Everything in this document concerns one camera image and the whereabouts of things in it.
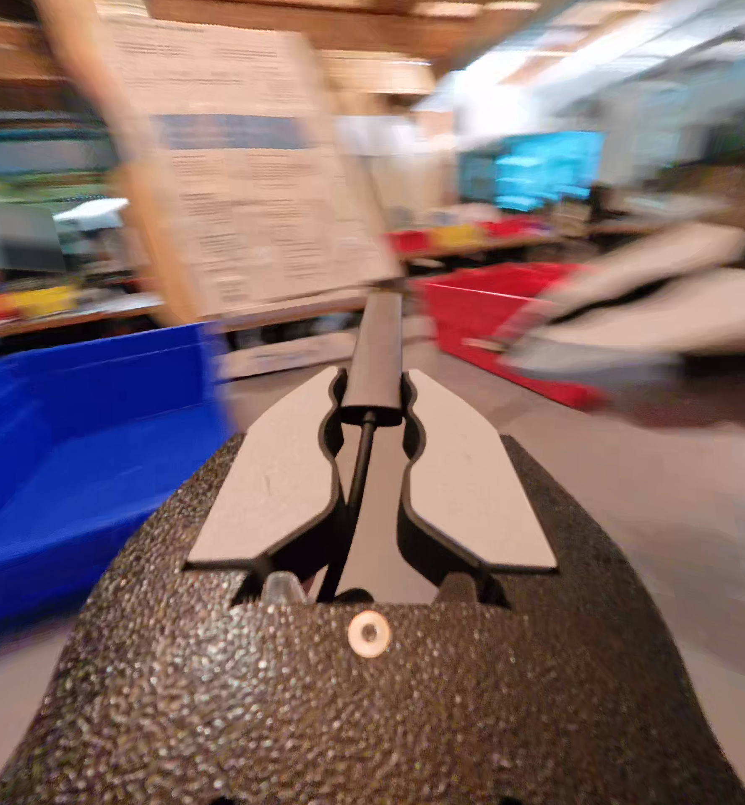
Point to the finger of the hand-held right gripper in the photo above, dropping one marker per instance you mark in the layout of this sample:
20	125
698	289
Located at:
662	327
662	258

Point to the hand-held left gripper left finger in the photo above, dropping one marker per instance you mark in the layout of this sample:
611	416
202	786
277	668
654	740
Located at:
259	490

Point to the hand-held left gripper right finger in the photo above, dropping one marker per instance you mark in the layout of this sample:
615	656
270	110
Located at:
479	497

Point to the grey usb hub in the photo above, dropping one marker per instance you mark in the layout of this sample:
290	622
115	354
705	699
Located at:
375	352

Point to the red plastic bin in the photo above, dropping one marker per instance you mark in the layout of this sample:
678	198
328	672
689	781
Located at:
473	308

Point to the red storage crate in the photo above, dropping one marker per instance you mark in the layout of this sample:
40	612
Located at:
410	241
514	227

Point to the blue plastic bin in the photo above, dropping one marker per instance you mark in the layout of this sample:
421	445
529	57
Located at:
64	471

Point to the yellow storage crate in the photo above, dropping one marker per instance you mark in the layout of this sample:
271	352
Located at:
457	236

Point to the white instruction sheet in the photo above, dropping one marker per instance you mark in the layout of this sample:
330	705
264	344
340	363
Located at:
253	220

